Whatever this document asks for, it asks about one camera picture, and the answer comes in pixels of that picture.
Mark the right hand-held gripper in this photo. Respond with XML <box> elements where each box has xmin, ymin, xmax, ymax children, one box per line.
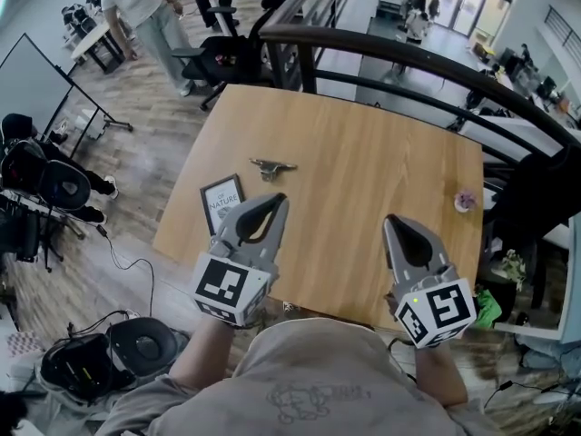
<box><xmin>381</xmin><ymin>214</ymin><xmax>478</xmax><ymax>350</ymax></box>

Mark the black office chair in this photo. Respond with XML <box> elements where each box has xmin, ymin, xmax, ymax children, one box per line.
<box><xmin>171</xmin><ymin>0</ymin><xmax>301</xmax><ymax>112</ymax></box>

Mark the person's left forearm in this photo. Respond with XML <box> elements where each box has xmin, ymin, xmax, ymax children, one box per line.
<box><xmin>168</xmin><ymin>316</ymin><xmax>238</xmax><ymax>391</ymax></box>

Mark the person's beige t-shirt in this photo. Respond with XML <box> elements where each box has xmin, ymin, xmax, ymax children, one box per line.
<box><xmin>93</xmin><ymin>318</ymin><xmax>503</xmax><ymax>436</ymax></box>

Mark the black framed picture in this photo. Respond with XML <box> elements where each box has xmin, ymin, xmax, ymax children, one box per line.
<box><xmin>199</xmin><ymin>173</ymin><xmax>247</xmax><ymax>238</ymax></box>

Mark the small potted purple plant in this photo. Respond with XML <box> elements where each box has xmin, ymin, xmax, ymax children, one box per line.
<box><xmin>453</xmin><ymin>189</ymin><xmax>478</xmax><ymax>213</ymax></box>

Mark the black padded equipment case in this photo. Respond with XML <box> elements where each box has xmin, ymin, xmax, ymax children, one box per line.
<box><xmin>39</xmin><ymin>316</ymin><xmax>179</xmax><ymax>404</ymax></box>
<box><xmin>0</xmin><ymin>139</ymin><xmax>93</xmax><ymax>213</ymax></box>

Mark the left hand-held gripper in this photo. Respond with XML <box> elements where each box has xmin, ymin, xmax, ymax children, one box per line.
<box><xmin>189</xmin><ymin>192</ymin><xmax>291</xmax><ymax>329</ymax></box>

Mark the white table with black legs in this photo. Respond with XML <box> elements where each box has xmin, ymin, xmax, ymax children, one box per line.
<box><xmin>70</xmin><ymin>19</ymin><xmax>127</xmax><ymax>75</ymax></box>

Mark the leafy potted plant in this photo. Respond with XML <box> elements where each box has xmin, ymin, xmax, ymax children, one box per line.
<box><xmin>497</xmin><ymin>248</ymin><xmax>528</xmax><ymax>291</ymax></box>

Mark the black power cable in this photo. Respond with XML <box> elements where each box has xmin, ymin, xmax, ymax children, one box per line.
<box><xmin>95</xmin><ymin>223</ymin><xmax>156</xmax><ymax>318</ymax></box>

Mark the whiteboard on black stand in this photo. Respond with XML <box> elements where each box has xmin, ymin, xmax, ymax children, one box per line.
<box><xmin>0</xmin><ymin>33</ymin><xmax>135</xmax><ymax>159</ymax></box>

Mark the green bag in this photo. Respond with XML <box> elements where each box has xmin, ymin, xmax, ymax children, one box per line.
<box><xmin>473</xmin><ymin>287</ymin><xmax>504</xmax><ymax>330</ymax></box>

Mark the person's right forearm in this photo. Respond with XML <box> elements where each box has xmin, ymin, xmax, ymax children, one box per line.
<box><xmin>413</xmin><ymin>342</ymin><xmax>469</xmax><ymax>409</ymax></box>

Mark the black railing with wooden handrail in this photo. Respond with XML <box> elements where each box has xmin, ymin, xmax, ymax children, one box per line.
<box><xmin>257</xmin><ymin>0</ymin><xmax>581</xmax><ymax>168</ymax></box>

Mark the glass double door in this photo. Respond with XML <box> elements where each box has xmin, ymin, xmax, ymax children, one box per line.
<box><xmin>434</xmin><ymin>0</ymin><xmax>490</xmax><ymax>39</ymax></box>

